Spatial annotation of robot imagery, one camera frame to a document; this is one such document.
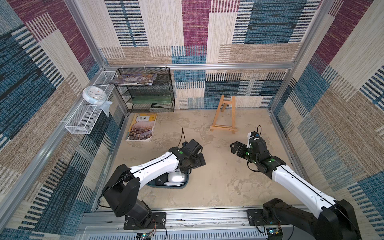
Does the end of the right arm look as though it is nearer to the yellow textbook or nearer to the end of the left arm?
the end of the left arm

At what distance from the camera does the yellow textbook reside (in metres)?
1.06

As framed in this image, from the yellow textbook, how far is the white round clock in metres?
0.35

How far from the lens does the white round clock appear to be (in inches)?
28.9

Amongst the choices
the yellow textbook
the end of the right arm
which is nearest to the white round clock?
the yellow textbook
